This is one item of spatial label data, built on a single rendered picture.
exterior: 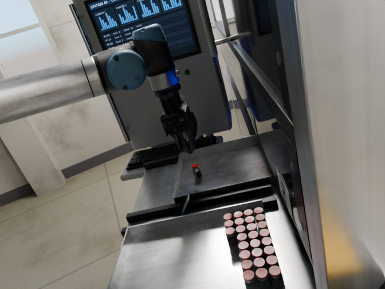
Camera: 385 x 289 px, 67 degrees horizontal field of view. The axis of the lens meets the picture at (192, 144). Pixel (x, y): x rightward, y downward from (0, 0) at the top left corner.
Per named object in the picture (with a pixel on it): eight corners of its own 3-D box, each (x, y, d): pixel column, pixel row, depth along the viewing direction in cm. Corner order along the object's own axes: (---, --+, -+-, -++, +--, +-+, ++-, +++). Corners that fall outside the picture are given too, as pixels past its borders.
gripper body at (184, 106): (166, 139, 77) (150, 97, 72) (169, 126, 85) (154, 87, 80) (193, 131, 76) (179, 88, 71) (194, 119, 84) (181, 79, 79)
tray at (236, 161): (277, 138, 99) (276, 129, 97) (301, 180, 75) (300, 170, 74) (181, 161, 103) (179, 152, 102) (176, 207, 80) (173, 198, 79)
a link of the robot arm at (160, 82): (149, 72, 78) (178, 63, 77) (155, 88, 80) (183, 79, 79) (145, 78, 72) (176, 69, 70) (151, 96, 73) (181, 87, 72)
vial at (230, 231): (239, 241, 63) (234, 226, 61) (240, 249, 61) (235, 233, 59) (228, 243, 63) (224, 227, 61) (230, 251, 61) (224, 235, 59)
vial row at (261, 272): (255, 223, 66) (252, 207, 64) (273, 295, 50) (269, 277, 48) (246, 225, 67) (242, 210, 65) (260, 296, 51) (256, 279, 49)
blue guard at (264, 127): (222, 50, 215) (215, 24, 207) (316, 260, 41) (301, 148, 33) (220, 50, 215) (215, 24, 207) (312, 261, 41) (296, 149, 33)
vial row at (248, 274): (246, 225, 67) (242, 210, 65) (260, 296, 51) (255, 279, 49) (236, 227, 67) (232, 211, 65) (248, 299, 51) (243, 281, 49)
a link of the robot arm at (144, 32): (125, 33, 72) (156, 22, 74) (141, 75, 77) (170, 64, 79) (130, 32, 65) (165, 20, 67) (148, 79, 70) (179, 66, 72)
